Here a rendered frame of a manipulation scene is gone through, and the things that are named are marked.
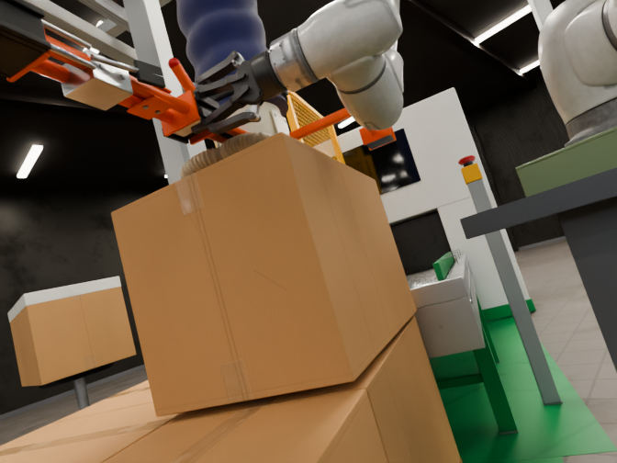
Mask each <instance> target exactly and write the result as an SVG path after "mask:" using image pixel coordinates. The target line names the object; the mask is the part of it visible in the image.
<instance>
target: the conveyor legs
mask: <svg viewBox="0 0 617 463"><path fill-rule="evenodd" d="M477 305H478V309H479V315H480V320H481V326H482V332H483V337H484V343H485V348H480V349H476V350H473V352H474V355H475V358H476V361H477V365H478V368H479V371H480V372H478V373H473V374H467V375H463V376H457V377H452V378H442V379H437V380H436V384H437V387H438V390H443V389H449V388H454V387H460V386H465V385H471V384H477V383H482V382H484V385H485V388H486V391H487V394H488V398H489V401H490V404H491V407H492V410H493V412H494V415H495V418H496V421H497V424H498V427H499V431H500V434H501V435H505V434H513V433H519V432H518V428H517V424H516V423H515V420H514V417H513V414H512V411H511V408H510V404H509V401H508V398H507V395H506V392H505V389H504V387H503V384H502V382H501V379H500V376H499V372H498V369H497V366H496V364H498V363H499V358H498V355H497V352H496V349H495V346H494V344H493V341H492V338H491V335H490V332H489V329H488V325H487V323H486V320H485V317H484V314H483V311H482V309H481V306H480V303H479V300H478V297H477Z"/></svg>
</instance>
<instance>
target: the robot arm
mask: <svg viewBox="0 0 617 463"><path fill-rule="evenodd" d="M399 2H400V0H335V1H333V2H331V3H330V4H328V5H326V6H324V7H323V8H321V9H320V10H318V11H317V12H315V13H314V14H313V15H311V16H310V17H309V18H308V20H307V21H306V22H304V23H303V24H302V25H301V26H299V27H297V28H294V29H292V30H291V31H290V32H288V33H286V34H285V35H283V36H281V37H280V38H278V39H276V40H273V41H272V42H271V43H270V45H269V50H265V51H263V52H261V53H259V54H257V55H255V56H253V57H252V59H251V60H249V61H245V60H244V58H243V57H242V56H241V55H240V54H239V53H238V52H236V51H233V52H232V53H231V54H230V56H229V57H228V58H227V59H226V60H224V61H223V62H220V63H219V64H217V65H216V66H214V67H212V68H211V69H209V70H208V71H206V72H205V73H202V74H201V75H199V76H198V77H197V78H196V89H195V91H193V92H194V96H195V92H196V91H197V92H199V93H201V94H203V95H205V96H207V97H209V96H214V95H217V94H220V93H224V92H227V91H230V90H234V94H233V95H232V96H230V99H229V100H228V101H227V102H225V103H224V104H223V105H222V106H220V107H219V108H217V109H216V110H215V111H213V112H212V113H211V114H210V115H208V116H207V117H206V118H205V119H204V118H201V117H200V120H198V121H196V122H194V123H192V124H191V125H189V126H187V127H185V128H183V129H181V130H179V131H177V132H175V133H174V134H176V135H179V136H182V137H184V136H186V135H188V134H190V133H192V132H194V133H196V134H199V133H201V132H203V131H205V130H208V131H210V132H212V133H214V134H217V135H220V134H222V133H225V132H227V131H229V130H233V129H236V128H238V127H240V126H242V125H244V124H247V123H249V122H259V121H261V117H260V116H259V107H260V106H261V105H262V104H263V103H264V101H265V100H267V99H271V98H273V97H275V96H279V95H281V94H283V93H284V92H286V91H287V89H288V90H289V91H290V92H296V91H297V90H299V89H301V88H303V87H305V86H307V85H310V84H313V83H316V82H318V81H319V80H320V79H323V78H325V77H327V79H328V80H329V81H331V82H332V83H333V84H334V86H335V88H336V90H337V93H338V96H339V98H340V100H341V101H342V103H343V105H344V106H345V108H346V110H347V111H348V112H349V114H350V115H351V116H352V118H353V119H354V120H355V121H356V122H357V123H358V124H360V125H361V126H362V127H364V128H366V129H368V130H386V129H388V128H390V127H392V126H393V125H394V124H395V123H396V122H397V121H398V119H399V117H400V115H401V112H402V108H403V95H402V93H403V91H404V89H403V60H402V58H401V56H400V55H399V53H398V52H397V44H398V38H399V36H400V35H401V33H402V30H403V27H402V24H401V19H400V15H399ZM538 56H539V63H540V67H541V71H542V74H543V78H544V81H545V84H546V87H547V89H548V92H549V94H550V97H551V98H552V100H553V102H554V105H555V108H556V110H557V112H558V113H559V115H560V117H561V118H562V120H563V121H564V123H565V126H566V128H567V134H568V137H569V139H570V141H569V142H567V143H566V144H565V147H567V146H569V145H572V144H574V143H577V142H579V141H583V140H585V139H587V138H589V137H592V136H594V135H597V134H599V133H602V132H604V131H606V130H610V129H612V128H614V127H617V0H566V1H565V2H564V3H562V4H561V5H560V6H558V7H557V8H556V9H555V10H554V11H553V12H552V13H551V14H550V15H549V16H548V17H547V19H546V21H545V22H544V24H543V26H542V28H541V30H540V35H539V41H538ZM237 68H238V70H237V72H236V73H235V74H233V75H230V76H227V77H225V79H222V80H219V79H221V78H223V77H224V76H226V75H228V74H229V73H231V72H233V71H235V70H236V69H237ZM195 97H196V96H195ZM246 105H250V106H252V107H251V108H248V109H246V112H242V113H239V114H237V115H235V116H232V117H230V118H228V119H227V117H229V116H230V115H231V114H233V113H234V112H235V111H237V110H238V109H240V108H243V107H245V106H246Z"/></svg>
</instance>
